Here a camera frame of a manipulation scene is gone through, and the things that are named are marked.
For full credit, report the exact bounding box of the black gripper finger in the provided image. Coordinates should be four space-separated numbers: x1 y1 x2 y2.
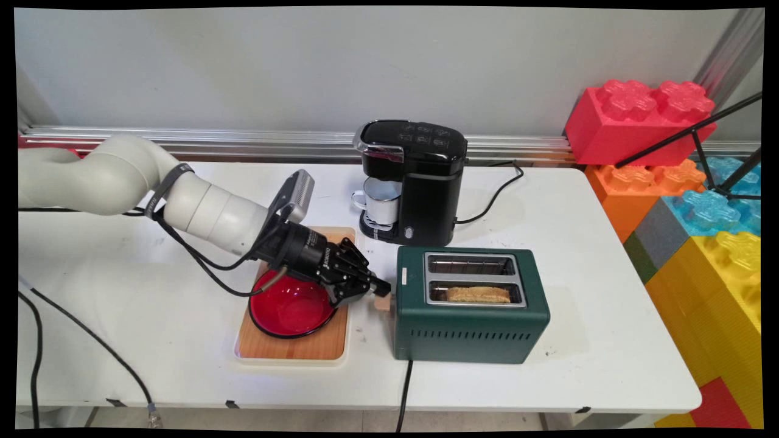
327 282 374 307
352 266 392 297

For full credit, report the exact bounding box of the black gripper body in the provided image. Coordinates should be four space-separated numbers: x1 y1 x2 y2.
251 221 370 291

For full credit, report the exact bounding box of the red bowl black rim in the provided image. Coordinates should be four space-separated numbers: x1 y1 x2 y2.
248 270 339 339

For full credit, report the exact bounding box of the wooden serving tray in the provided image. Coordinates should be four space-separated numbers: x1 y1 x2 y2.
234 227 357 366

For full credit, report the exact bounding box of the white enamel mug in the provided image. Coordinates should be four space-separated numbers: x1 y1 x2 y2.
351 177 402 228

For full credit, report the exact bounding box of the toast bread slice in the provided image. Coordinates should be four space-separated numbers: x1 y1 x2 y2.
446 286 512 304

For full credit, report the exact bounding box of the green two-slot toaster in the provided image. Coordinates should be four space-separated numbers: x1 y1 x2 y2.
394 246 551 365

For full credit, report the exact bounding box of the black coffee maker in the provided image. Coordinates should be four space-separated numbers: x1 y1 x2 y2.
352 120 468 248

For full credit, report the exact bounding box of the big green toy brick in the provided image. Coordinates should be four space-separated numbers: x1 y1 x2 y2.
623 231 658 285

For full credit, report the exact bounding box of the big orange toy brick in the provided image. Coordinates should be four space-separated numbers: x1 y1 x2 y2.
584 159 707 244

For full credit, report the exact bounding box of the big red toy brick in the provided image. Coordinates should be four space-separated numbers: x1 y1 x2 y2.
564 79 718 167

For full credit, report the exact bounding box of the big grey toy brick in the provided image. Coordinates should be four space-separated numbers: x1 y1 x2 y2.
633 198 692 272

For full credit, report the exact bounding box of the big yellow toy brick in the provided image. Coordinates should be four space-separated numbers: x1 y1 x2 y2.
645 231 763 428

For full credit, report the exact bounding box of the big blue toy brick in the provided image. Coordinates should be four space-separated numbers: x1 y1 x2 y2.
662 155 762 237

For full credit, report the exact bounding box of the black tripod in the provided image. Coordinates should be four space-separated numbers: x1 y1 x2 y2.
614 91 763 202

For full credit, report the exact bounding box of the small red toy brick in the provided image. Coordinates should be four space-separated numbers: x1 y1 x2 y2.
690 377 753 429

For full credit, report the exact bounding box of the aluminium upright profile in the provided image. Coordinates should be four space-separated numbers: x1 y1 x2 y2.
693 9 765 111

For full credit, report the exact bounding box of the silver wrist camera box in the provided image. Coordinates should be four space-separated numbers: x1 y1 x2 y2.
267 169 316 224

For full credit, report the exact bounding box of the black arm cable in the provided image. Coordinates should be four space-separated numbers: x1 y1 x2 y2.
18 206 288 298

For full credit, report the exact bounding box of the black toaster cord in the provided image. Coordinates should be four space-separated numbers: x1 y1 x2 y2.
396 360 414 433

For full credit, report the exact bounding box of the black coffee maker cord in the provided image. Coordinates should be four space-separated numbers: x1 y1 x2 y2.
453 159 525 225

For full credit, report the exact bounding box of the black strap on arm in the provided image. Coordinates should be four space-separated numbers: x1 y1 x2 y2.
144 163 195 219

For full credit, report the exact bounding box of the aluminium rail along wall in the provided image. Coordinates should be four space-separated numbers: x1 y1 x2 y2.
18 125 762 165

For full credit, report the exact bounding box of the black cable with plug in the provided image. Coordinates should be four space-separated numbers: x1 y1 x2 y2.
18 275 161 428

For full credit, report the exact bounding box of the black loose cable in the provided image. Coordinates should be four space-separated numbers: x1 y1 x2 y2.
18 291 44 429

